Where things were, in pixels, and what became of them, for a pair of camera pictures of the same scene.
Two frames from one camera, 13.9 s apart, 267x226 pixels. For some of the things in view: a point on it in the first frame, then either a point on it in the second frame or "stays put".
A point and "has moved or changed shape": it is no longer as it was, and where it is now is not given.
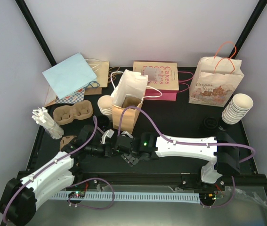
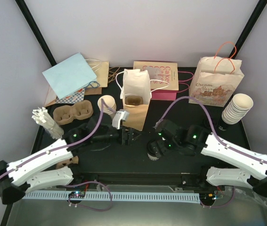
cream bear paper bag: (215, 80) stays put
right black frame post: (250, 27) stays put
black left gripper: (108, 149) -> (129, 141)
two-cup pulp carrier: (64, 114) stays put
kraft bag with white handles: (130, 115) has moved or changed shape
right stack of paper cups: (238, 107) stays put
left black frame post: (36, 30) stays put
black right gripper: (131, 160) -> (165, 150)
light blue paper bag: (70, 76) stays put
